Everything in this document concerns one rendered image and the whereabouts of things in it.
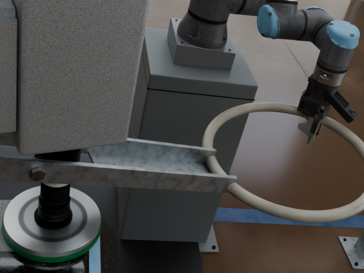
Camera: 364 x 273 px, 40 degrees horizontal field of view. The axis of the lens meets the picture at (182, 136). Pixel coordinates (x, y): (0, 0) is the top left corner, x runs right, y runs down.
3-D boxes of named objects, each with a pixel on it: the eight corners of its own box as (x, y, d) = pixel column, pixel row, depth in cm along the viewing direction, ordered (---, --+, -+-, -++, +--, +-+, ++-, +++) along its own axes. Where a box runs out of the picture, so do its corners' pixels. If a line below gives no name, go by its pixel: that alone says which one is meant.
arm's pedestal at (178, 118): (106, 173, 253) (129, 18, 204) (201, 180, 264) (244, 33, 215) (108, 249, 213) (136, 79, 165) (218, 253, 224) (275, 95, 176)
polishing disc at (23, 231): (28, 272, 100) (28, 268, 99) (-12, 205, 112) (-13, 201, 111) (117, 235, 112) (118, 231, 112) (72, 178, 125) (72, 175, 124)
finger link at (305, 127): (294, 136, 158) (304, 111, 154) (312, 144, 156) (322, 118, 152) (291, 139, 155) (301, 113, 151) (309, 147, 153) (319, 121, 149)
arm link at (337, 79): (351, 66, 145) (340, 78, 138) (346, 80, 147) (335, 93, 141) (323, 56, 148) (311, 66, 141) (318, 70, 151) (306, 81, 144)
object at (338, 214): (262, 248, 111) (265, 239, 109) (172, 123, 145) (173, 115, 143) (416, 197, 131) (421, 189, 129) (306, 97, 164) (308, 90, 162)
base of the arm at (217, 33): (171, 21, 189) (176, -3, 183) (216, 25, 196) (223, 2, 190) (185, 46, 175) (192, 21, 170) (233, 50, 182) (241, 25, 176)
